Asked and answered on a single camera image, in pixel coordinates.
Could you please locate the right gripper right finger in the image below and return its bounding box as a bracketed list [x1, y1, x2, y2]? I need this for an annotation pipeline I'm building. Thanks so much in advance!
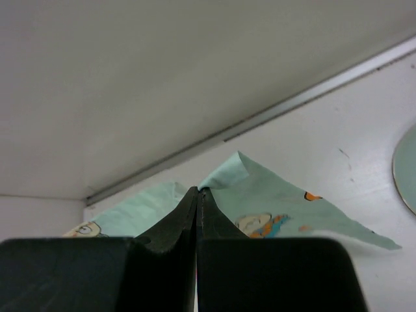
[196, 189, 367, 311]

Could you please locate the green cartoon placemat cloth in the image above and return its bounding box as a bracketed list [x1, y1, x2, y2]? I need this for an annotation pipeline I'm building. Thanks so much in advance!
[66, 152, 401, 250]

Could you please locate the green floral plate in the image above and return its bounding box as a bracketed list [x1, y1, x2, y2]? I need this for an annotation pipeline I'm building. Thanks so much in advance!
[392, 125, 415, 215]

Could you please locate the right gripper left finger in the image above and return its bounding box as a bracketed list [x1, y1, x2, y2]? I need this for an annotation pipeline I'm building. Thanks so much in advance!
[1, 187, 198, 311]

